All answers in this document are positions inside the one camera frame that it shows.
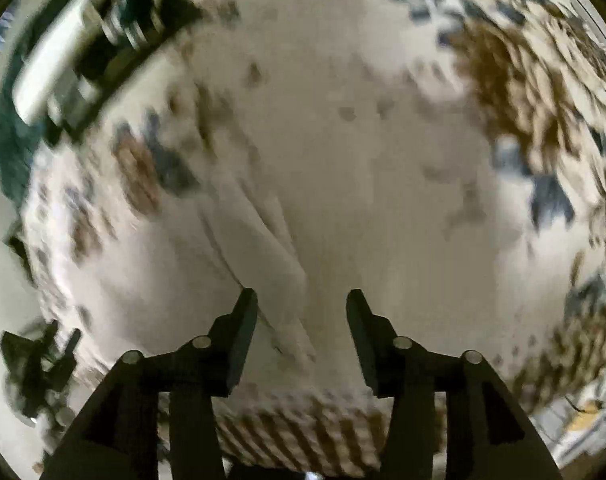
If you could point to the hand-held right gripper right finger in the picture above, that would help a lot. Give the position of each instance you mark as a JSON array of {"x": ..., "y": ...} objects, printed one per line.
[{"x": 359, "y": 317}]

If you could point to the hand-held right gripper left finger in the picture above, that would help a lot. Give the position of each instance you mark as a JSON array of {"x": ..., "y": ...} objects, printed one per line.
[{"x": 244, "y": 316}]

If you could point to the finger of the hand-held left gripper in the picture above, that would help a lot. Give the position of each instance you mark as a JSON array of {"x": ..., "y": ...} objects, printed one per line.
[{"x": 155, "y": 7}]

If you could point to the white small garment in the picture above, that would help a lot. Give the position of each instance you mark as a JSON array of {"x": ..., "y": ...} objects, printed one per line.
[{"x": 278, "y": 280}]

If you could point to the dark green cloth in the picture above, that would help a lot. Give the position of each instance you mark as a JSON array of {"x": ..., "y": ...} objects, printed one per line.
[{"x": 13, "y": 145}]

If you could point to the dark stand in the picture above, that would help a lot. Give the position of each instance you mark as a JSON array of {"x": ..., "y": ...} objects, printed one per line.
[{"x": 33, "y": 365}]

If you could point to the printed blanket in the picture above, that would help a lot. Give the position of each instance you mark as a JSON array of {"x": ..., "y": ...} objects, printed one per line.
[{"x": 523, "y": 85}]

